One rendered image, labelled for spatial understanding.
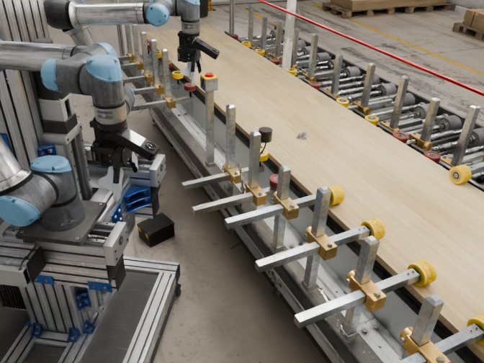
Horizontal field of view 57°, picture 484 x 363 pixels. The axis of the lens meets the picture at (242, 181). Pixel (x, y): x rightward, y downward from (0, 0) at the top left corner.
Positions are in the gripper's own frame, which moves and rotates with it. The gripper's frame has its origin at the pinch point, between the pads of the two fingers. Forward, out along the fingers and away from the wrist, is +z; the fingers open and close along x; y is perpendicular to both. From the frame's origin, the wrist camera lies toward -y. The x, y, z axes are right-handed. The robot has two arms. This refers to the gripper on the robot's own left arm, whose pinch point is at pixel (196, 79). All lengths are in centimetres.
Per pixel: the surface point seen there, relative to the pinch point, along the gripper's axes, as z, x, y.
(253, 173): 37.0, 12.2, -27.4
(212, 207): 46, 27, -12
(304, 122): 42, -56, -49
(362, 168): 42, -10, -78
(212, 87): 14.6, -29.4, -0.9
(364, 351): 62, 79, -74
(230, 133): 28.6, -8.5, -13.2
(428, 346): 35, 95, -85
